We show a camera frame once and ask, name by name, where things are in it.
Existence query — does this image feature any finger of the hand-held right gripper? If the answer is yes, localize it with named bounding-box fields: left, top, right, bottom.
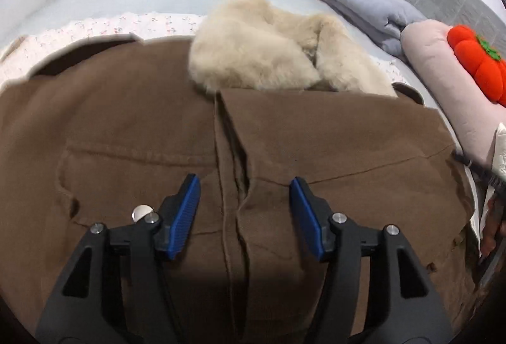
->
left=451, top=151, right=506, bottom=192

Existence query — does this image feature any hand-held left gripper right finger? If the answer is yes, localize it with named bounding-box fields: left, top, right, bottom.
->
left=289, top=177, right=455, bottom=344

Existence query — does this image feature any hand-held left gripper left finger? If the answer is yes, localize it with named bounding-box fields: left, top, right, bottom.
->
left=35, top=173, right=202, bottom=344

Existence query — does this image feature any brown coat with fur collar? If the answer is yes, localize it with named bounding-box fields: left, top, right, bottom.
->
left=0, top=0, right=481, bottom=344

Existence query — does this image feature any person's right hand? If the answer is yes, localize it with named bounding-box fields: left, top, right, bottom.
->
left=479, top=194, right=506, bottom=258

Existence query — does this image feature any white quilted cloth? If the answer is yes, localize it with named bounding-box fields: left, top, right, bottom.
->
left=490, top=122, right=506, bottom=175

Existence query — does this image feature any orange pumpkin plush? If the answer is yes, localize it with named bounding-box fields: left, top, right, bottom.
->
left=447, top=25, right=506, bottom=108

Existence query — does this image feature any long pink pillow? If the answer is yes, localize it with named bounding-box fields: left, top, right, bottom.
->
left=400, top=20, right=506, bottom=171

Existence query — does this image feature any cherry print sheet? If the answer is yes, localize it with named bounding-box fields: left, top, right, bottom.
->
left=0, top=11, right=408, bottom=92

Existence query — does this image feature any folded blue-grey blanket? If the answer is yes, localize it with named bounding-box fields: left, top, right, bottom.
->
left=292, top=0, right=429, bottom=60

